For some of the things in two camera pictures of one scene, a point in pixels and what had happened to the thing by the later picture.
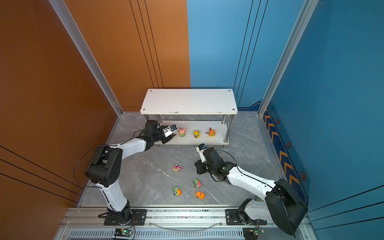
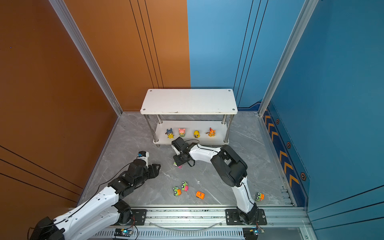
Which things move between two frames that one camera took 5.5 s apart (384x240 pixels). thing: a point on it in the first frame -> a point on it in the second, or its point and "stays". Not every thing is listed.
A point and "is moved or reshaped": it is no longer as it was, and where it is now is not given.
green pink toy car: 198,184 -> 184,186
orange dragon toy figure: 212,133 stays
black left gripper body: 163,139 -> 152,172
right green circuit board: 252,233 stays
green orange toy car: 177,191 stays
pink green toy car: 177,168 is moved or reshaped
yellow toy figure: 196,134 stays
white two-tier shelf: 193,102 stays
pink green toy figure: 182,132 stays
